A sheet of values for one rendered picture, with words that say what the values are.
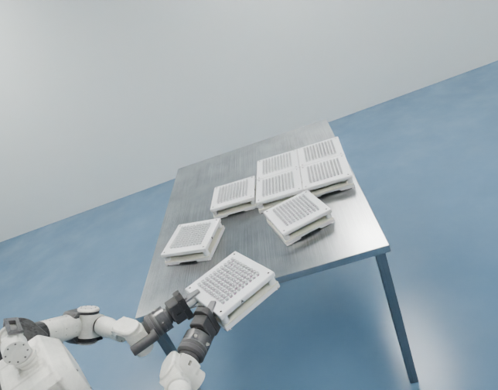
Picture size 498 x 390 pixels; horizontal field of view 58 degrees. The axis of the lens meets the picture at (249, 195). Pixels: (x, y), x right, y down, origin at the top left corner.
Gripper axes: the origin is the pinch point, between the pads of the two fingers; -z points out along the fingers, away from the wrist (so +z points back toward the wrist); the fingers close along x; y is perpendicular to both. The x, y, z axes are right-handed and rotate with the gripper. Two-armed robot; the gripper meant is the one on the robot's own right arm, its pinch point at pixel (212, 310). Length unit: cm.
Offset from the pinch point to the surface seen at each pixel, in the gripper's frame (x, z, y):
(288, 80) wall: 48, -377, -91
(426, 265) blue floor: 107, -133, 48
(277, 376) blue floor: 104, -47, -27
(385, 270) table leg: 33, -51, 46
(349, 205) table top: 20, -82, 30
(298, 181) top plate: 13, -98, 2
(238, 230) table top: 19, -69, -24
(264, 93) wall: 50, -364, -117
